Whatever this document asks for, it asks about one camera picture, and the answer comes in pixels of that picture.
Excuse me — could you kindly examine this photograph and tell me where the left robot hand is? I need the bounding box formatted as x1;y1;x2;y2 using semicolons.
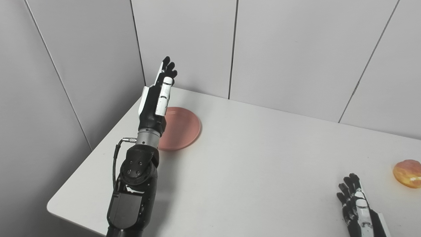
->
137;56;178;137

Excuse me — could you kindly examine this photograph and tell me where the pink round plate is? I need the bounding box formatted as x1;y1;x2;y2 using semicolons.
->
157;106;201;151

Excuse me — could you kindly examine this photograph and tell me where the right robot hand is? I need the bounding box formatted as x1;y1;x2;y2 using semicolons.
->
336;173;391;237

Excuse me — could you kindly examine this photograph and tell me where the cream puff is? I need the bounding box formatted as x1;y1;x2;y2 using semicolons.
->
393;160;421;189

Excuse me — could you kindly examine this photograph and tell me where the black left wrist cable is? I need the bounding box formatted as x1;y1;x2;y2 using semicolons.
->
112;137;137;190

